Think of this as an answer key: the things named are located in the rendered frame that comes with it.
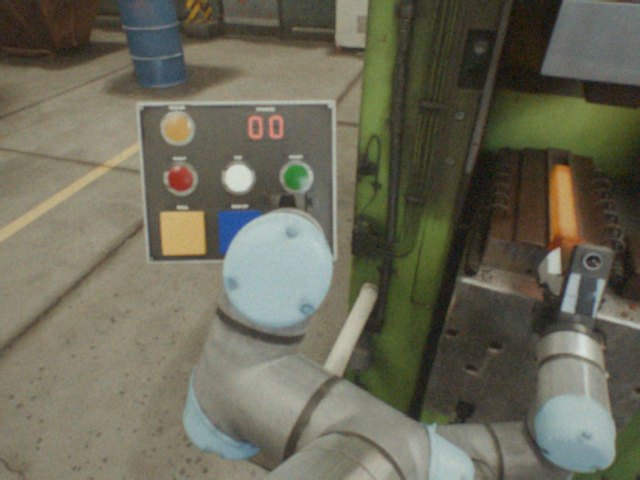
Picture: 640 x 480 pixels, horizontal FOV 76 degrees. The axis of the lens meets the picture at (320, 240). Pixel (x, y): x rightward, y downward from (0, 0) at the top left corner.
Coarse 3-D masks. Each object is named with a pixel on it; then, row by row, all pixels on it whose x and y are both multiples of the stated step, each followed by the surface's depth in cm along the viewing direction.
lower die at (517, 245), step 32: (544, 160) 99; (576, 160) 98; (512, 192) 89; (544, 192) 87; (576, 192) 85; (512, 224) 79; (544, 224) 78; (576, 224) 76; (512, 256) 76; (544, 256) 74
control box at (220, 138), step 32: (160, 128) 70; (192, 128) 70; (224, 128) 70; (288, 128) 70; (320, 128) 71; (160, 160) 71; (192, 160) 71; (224, 160) 71; (256, 160) 71; (288, 160) 71; (320, 160) 72; (160, 192) 72; (192, 192) 72; (224, 192) 72; (256, 192) 72; (288, 192) 72; (320, 192) 72; (160, 224) 72; (320, 224) 73; (160, 256) 73; (192, 256) 73; (224, 256) 73
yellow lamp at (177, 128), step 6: (168, 120) 70; (174, 120) 70; (180, 120) 70; (186, 120) 70; (168, 126) 70; (174, 126) 70; (180, 126) 70; (186, 126) 70; (168, 132) 70; (174, 132) 70; (180, 132) 70; (186, 132) 70; (174, 138) 70; (180, 138) 70
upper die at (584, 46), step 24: (552, 0) 70; (576, 0) 52; (552, 24) 58; (576, 24) 54; (600, 24) 53; (624, 24) 52; (552, 48) 56; (576, 48) 55; (600, 48) 54; (624, 48) 53; (552, 72) 58; (576, 72) 57; (600, 72) 55; (624, 72) 54
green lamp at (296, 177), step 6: (288, 168) 71; (294, 168) 71; (300, 168) 71; (288, 174) 71; (294, 174) 71; (300, 174) 71; (306, 174) 71; (288, 180) 71; (294, 180) 71; (300, 180) 72; (306, 180) 72; (288, 186) 72; (294, 186) 72; (300, 186) 72
